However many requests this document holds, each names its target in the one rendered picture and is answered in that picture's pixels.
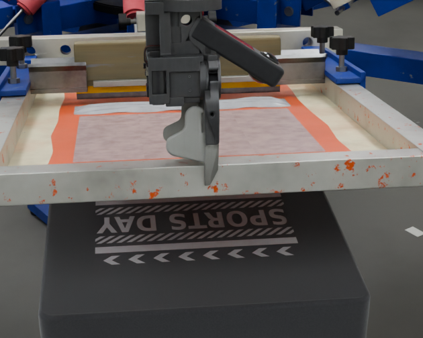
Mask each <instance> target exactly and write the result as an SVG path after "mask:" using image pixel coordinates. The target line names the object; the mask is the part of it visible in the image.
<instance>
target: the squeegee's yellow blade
mask: <svg viewBox="0 0 423 338"><path fill-rule="evenodd" d="M243 87H269V85H267V84H261V83H257V82H222V89H225V88H243ZM135 91H146V86H129V87H93V86H89V87H88V91H87V92H82V93H116V92H135ZM77 94H81V93H77Z"/></svg>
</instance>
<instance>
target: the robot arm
mask: <svg viewBox="0 0 423 338"><path fill-rule="evenodd" d="M144 8H145V29H146V47H145V49H144V62H145V63H144V64H143V67H144V69H146V71H145V76H146V95H147V97H149V105H164V104H166V107H180V106H181V118H180V119H179V120H178V121H176V122H174V123H172V124H170V125H168V126H166V127H165V128H164V130H163V137H164V139H165V141H166V149H167V152H168V153H169V154H170V155H172V156H176V157H180V158H185V159H188V160H194V161H198V162H203V163H204V180H205V186H209V185H210V184H211V183H212V181H213V179H214V177H215V175H216V173H217V171H218V159H219V142H220V102H219V99H220V98H221V91H222V81H221V66H220V59H219V58H220V56H222V57H223V58H225V59H226V60H229V61H230V62H231V63H233V64H235V65H237V66H238V67H240V68H241V69H243V70H245V71H246V72H247V73H248V74H249V76H250V77H251V79H253V81H255V82H257V83H261V84H267V85H269V86H270V87H275V86H277V84H278V82H279V81H280V80H281V78H282V76H283V75H284V70H283V68H282V67H281V65H280V64H279V62H278V59H277V58H276V57H275V56H274V55H273V54H271V53H269V52H262V51H259V50H257V49H256V48H254V47H252V46H251V45H249V44H247V43H246V42H244V41H243V40H241V39H240V38H238V37H236V36H235V35H233V34H231V33H230V32H228V31H227V30H225V29H224V28H222V27H220V26H219V25H217V24H216V23H214V22H212V21H211V20H209V19H208V18H206V17H204V16H203V15H202V11H214V10H219V9H221V8H222V0H144ZM184 15H189V16H190V20H189V22H188V23H181V18H182V17H183V16H184ZM197 105H198V106H197Z"/></svg>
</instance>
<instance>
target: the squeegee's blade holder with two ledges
mask: <svg viewBox="0 0 423 338"><path fill-rule="evenodd" d="M221 81H222V82H255V81H253V79H251V77H250V76H249V75H230V76H221ZM129 86H146V78H137V79H117V80H94V81H93V87H129Z"/></svg>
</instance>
